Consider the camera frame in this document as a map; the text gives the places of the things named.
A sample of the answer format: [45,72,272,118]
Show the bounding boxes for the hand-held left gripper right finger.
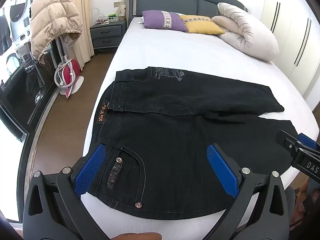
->
[206,143,292,240]

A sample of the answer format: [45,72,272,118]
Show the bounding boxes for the grey nightstand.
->
[89,20,127,53]

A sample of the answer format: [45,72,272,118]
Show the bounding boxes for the yellow pillow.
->
[179,15,225,35]

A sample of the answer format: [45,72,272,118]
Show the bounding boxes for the person's left hand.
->
[110,232,163,240]

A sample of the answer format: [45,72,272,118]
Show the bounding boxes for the red object with white cord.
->
[54,55,85,98]

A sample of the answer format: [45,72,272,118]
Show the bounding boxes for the white wire basket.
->
[94,8,118,25]

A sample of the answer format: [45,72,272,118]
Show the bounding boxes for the beige folded duvet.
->
[212,2,280,62]

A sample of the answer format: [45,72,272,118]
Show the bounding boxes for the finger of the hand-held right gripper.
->
[276,129,304,154]
[297,133,320,157]

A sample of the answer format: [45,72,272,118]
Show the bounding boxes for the purple pillow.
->
[142,10,189,32]

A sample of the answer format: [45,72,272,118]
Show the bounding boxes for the beige box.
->
[114,1,127,20]

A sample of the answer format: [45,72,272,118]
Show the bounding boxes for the beige curtain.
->
[62,0,95,67]

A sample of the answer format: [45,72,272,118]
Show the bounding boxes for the white bed mattress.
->
[80,15,319,240]

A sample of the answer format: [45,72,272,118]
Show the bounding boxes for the sliding glass door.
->
[0,0,64,140]

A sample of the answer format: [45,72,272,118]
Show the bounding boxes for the beige puffer jacket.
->
[30,0,83,60]

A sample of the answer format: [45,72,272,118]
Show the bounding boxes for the black denim pants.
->
[90,66,299,220]

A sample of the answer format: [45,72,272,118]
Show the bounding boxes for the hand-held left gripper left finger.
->
[22,142,113,240]

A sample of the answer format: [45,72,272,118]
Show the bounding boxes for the white washing machine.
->
[8,0,33,42]

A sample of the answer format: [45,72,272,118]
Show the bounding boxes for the white wardrobe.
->
[260,0,320,110]

